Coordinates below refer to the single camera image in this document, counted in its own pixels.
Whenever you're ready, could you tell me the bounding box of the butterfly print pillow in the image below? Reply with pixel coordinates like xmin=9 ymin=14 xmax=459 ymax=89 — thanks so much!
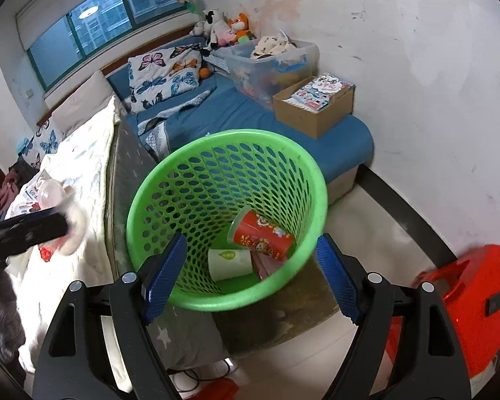
xmin=18 ymin=117 xmax=64 ymax=169
xmin=128 ymin=43 xmax=202 ymax=114

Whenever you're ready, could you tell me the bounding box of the clear plastic storage bin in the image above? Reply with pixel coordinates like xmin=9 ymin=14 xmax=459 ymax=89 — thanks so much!
xmin=211 ymin=40 xmax=320 ymax=109

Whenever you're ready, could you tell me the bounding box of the white paper cup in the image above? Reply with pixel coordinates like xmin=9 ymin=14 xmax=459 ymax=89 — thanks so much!
xmin=208 ymin=249 xmax=254 ymax=282

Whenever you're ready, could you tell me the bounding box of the red plastic stool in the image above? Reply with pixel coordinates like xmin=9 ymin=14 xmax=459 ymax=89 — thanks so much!
xmin=385 ymin=244 xmax=500 ymax=384

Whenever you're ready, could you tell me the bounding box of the dark red clothes pile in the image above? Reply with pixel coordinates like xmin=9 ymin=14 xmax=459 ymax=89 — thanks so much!
xmin=0 ymin=169 xmax=20 ymax=215

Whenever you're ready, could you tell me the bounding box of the left butterfly print pillow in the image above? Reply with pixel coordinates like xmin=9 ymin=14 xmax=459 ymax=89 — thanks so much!
xmin=18 ymin=117 xmax=64 ymax=169

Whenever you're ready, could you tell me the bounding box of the orange fox plush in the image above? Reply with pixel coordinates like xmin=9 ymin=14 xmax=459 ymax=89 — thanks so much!
xmin=227 ymin=13 xmax=255 ymax=44

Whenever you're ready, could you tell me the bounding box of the red paper snack cup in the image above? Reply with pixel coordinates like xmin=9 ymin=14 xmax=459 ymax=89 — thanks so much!
xmin=227 ymin=206 xmax=296 ymax=261

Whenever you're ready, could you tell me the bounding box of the cardboard box with books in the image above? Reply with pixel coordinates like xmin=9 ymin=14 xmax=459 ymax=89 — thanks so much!
xmin=273 ymin=73 xmax=356 ymax=139

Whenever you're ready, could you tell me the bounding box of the pink plush toy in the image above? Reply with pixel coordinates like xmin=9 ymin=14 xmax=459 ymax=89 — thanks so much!
xmin=216 ymin=24 xmax=236 ymax=47

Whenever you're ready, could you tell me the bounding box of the green plastic waste basket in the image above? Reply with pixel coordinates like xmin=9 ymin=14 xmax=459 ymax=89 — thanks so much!
xmin=126 ymin=129 xmax=328 ymax=312

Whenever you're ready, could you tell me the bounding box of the clear plastic bag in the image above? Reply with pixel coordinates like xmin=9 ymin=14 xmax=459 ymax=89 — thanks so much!
xmin=38 ymin=179 xmax=88 ymax=262

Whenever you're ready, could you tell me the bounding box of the right butterfly print pillow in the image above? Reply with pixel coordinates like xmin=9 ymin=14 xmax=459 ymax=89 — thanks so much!
xmin=128 ymin=43 xmax=202 ymax=114

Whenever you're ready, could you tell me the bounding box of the window with dark frame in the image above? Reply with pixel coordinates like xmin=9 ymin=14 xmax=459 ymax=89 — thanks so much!
xmin=16 ymin=0 xmax=184 ymax=91

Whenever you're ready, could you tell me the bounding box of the cream quilted blanket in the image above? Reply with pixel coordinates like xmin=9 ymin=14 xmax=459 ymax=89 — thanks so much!
xmin=6 ymin=98 xmax=117 ymax=373

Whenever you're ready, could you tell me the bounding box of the grey pillow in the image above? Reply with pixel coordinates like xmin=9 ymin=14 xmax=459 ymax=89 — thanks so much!
xmin=51 ymin=70 xmax=114 ymax=138

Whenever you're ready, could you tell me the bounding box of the black white cow plush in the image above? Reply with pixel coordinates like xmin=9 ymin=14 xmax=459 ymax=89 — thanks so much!
xmin=189 ymin=9 xmax=228 ymax=54

